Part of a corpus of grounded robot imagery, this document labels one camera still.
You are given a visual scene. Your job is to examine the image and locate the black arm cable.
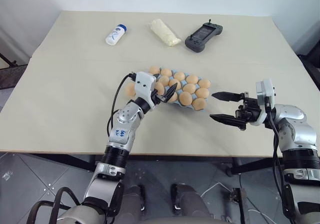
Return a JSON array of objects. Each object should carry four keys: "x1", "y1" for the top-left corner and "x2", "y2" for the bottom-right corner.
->
[
  {"x1": 106, "y1": 72, "x2": 137, "y2": 137},
  {"x1": 264, "y1": 96, "x2": 300, "y2": 224}
]

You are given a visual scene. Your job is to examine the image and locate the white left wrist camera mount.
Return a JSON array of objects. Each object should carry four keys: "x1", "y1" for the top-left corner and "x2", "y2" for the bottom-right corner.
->
[{"x1": 134, "y1": 71, "x2": 161, "y2": 110}]

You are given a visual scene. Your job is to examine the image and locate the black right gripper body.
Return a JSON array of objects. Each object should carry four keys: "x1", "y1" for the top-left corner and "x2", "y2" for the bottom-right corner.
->
[{"x1": 234, "y1": 91, "x2": 261, "y2": 131}]

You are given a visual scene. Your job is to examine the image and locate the dark grey rounded shape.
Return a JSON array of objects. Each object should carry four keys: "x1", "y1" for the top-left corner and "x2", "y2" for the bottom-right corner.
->
[{"x1": 170, "y1": 183, "x2": 209, "y2": 224}]

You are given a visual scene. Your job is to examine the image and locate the black table frame bar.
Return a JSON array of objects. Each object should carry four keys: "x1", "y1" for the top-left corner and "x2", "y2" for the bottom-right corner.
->
[
  {"x1": 224, "y1": 156, "x2": 285, "y2": 177},
  {"x1": 29, "y1": 154, "x2": 98, "y2": 173}
]

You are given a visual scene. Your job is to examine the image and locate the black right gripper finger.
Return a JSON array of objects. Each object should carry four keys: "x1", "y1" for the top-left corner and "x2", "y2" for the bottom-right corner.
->
[
  {"x1": 209, "y1": 113, "x2": 247, "y2": 130},
  {"x1": 211, "y1": 91, "x2": 245, "y2": 103}
]

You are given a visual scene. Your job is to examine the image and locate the white bottle with blue cap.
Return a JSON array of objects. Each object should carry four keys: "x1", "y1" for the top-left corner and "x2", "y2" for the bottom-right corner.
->
[{"x1": 104, "y1": 23, "x2": 128, "y2": 45}]

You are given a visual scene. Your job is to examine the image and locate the black looped tube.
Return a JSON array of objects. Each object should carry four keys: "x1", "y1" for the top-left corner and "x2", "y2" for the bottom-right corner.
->
[{"x1": 29, "y1": 187, "x2": 84, "y2": 224}]

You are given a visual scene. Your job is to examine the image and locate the white floor cable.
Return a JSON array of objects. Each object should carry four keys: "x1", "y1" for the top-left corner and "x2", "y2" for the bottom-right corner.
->
[{"x1": 201, "y1": 183, "x2": 272, "y2": 224}]

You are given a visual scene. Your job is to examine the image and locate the black metal stand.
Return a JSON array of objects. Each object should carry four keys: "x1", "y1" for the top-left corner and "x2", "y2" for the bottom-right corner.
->
[{"x1": 0, "y1": 51, "x2": 18, "y2": 69}]

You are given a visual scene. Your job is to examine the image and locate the dark furniture piece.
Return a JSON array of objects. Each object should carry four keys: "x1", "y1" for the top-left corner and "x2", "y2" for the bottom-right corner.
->
[{"x1": 296, "y1": 21, "x2": 320, "y2": 71}]

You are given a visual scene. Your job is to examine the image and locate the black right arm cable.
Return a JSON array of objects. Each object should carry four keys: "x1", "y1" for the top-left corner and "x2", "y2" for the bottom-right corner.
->
[{"x1": 264, "y1": 96, "x2": 300, "y2": 224}]

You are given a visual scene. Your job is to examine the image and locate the black floor bracket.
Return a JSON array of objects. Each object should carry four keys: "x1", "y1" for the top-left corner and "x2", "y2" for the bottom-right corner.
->
[{"x1": 226, "y1": 188, "x2": 251, "y2": 224}]

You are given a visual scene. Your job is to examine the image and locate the dark grey handheld controller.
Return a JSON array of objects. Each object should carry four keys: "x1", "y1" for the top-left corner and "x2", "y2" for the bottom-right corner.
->
[{"x1": 184, "y1": 19, "x2": 224, "y2": 53}]

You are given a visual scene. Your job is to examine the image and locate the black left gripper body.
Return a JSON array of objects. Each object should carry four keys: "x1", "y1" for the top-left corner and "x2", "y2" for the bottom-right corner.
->
[{"x1": 150, "y1": 90, "x2": 169, "y2": 105}]

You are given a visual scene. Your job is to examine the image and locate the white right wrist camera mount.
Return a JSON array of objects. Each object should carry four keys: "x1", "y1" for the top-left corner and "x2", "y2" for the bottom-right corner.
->
[{"x1": 255, "y1": 78, "x2": 276, "y2": 125}]

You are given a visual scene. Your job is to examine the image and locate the clear bag of white grains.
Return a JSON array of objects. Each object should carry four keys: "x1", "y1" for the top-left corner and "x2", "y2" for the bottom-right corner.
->
[{"x1": 149, "y1": 18, "x2": 182, "y2": 47}]

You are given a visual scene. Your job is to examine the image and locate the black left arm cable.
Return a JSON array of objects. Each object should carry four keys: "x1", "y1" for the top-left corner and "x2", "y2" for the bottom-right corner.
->
[{"x1": 106, "y1": 72, "x2": 137, "y2": 137}]

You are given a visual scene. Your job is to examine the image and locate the blue egg carton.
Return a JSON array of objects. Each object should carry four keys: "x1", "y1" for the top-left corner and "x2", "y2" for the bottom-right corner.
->
[{"x1": 147, "y1": 66, "x2": 212, "y2": 110}]

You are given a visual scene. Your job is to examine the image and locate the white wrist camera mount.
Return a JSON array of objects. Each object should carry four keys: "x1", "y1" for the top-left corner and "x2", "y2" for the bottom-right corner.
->
[
  {"x1": 255, "y1": 78, "x2": 276, "y2": 125},
  {"x1": 134, "y1": 71, "x2": 161, "y2": 110}
]

